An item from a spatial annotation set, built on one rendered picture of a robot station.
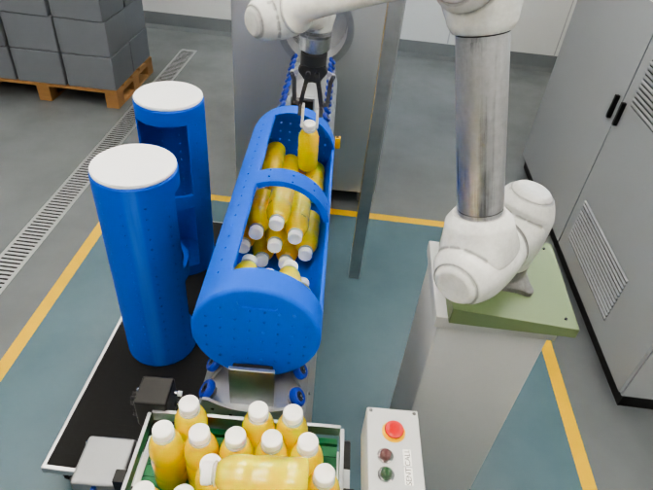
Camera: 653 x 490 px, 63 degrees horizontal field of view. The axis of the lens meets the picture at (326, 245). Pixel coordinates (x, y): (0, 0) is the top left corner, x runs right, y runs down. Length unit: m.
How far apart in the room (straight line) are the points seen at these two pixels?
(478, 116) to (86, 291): 2.32
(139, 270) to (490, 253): 1.25
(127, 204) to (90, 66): 2.95
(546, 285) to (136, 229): 1.27
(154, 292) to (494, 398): 1.22
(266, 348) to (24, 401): 1.57
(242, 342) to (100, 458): 0.40
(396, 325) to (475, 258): 1.61
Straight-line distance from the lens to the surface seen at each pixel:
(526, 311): 1.46
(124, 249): 1.93
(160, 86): 2.44
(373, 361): 2.58
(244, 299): 1.11
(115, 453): 1.34
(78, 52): 4.68
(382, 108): 2.40
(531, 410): 2.64
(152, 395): 1.23
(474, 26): 1.04
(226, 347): 1.23
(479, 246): 1.17
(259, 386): 1.21
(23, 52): 4.90
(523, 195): 1.34
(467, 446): 1.94
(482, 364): 1.59
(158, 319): 2.15
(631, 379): 2.72
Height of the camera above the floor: 1.99
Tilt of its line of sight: 39 degrees down
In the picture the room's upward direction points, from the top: 6 degrees clockwise
